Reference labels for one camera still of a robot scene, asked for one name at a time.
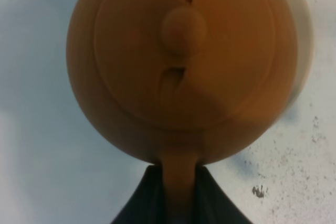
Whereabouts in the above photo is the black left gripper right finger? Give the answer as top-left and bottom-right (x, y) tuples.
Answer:
(191, 166), (251, 224)

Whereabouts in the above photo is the brown clay teapot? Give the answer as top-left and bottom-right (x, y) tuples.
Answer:
(66, 0), (298, 223)

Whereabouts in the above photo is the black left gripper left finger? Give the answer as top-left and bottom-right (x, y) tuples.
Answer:
(112, 165), (166, 224)

